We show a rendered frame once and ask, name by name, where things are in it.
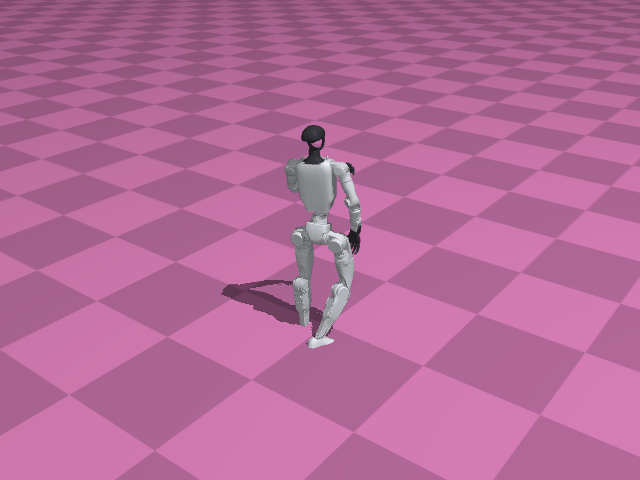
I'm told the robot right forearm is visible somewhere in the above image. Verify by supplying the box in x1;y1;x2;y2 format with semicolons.
349;196;362;233

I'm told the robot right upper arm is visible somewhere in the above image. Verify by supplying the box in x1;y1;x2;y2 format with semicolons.
330;161;359;208

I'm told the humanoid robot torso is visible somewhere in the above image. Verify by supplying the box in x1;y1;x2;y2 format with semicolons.
295;155;337;245

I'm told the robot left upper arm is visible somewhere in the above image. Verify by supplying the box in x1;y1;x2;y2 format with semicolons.
284;158;299;193

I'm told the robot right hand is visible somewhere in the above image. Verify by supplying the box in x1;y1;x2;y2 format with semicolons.
347;225;361;255

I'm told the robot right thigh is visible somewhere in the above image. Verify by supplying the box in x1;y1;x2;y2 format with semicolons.
326;230;354;297

